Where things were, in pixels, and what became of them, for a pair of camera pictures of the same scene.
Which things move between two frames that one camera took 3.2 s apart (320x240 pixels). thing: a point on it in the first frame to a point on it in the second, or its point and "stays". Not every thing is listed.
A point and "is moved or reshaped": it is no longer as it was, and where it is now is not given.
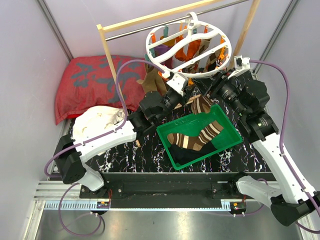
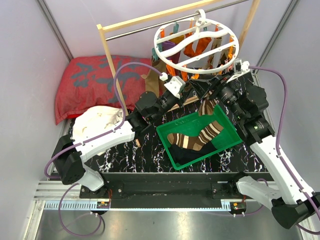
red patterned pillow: (87, 81) stays
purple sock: (161, 49) to (168, 45)
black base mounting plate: (163, 186) stays
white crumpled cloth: (95, 118) stays
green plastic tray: (193, 124) stays
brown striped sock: (201, 104) is moved or reshaped
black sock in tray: (181, 155) stays
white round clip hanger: (189, 48) is moved or reshaped
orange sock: (193, 48) to (202, 44)
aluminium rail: (50, 191) stays
